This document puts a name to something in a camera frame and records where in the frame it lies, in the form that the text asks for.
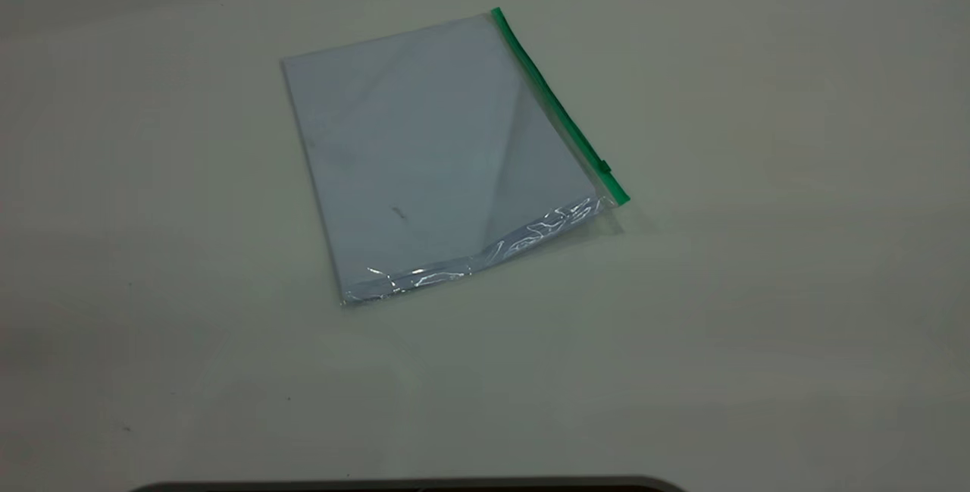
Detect clear zip bag green zipper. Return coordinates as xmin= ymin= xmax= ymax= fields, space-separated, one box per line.
xmin=280 ymin=7 xmax=631 ymax=307

